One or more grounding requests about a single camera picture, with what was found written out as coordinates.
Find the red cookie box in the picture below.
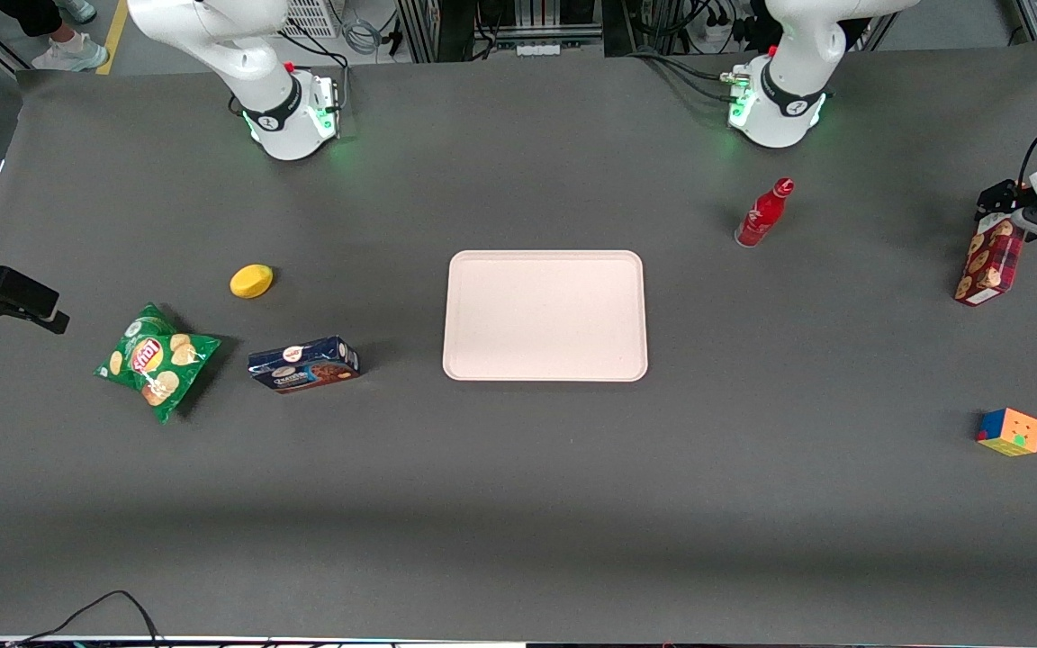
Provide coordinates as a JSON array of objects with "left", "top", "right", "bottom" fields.
[{"left": 954, "top": 219, "right": 1025, "bottom": 308}]

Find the dark blue cookie box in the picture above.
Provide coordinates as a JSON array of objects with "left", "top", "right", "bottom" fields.
[{"left": 248, "top": 336, "right": 361, "bottom": 395}]

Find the white perforated box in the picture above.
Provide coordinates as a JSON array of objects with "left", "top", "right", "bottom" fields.
[{"left": 283, "top": 0, "right": 341, "bottom": 39}]

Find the beige plastic tray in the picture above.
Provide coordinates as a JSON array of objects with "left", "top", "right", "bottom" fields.
[{"left": 442, "top": 249, "right": 649, "bottom": 383}]

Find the green Lays chips bag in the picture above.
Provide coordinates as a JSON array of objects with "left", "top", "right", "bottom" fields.
[{"left": 94, "top": 303, "right": 222, "bottom": 424}]

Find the yellow plastic lemon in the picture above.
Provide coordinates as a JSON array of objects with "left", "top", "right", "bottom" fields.
[{"left": 230, "top": 264, "right": 275, "bottom": 300}]

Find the red bottle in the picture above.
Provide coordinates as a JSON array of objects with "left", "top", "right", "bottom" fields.
[{"left": 735, "top": 177, "right": 795, "bottom": 248}]

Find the colourful Rubik's cube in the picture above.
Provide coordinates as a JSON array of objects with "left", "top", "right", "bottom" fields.
[{"left": 976, "top": 407, "right": 1037, "bottom": 457}]

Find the long looped black cable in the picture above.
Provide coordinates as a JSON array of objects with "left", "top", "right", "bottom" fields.
[{"left": 5, "top": 590, "right": 164, "bottom": 648}]

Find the black base cable bundle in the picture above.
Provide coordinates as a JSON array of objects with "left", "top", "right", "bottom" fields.
[{"left": 627, "top": 49, "right": 740, "bottom": 104}]

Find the grey coiled cable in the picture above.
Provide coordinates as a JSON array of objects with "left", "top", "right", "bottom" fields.
[{"left": 341, "top": 16, "right": 386, "bottom": 57}]

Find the aluminium frame post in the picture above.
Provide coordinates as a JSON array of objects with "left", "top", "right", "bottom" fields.
[{"left": 395, "top": 0, "right": 444, "bottom": 64}]

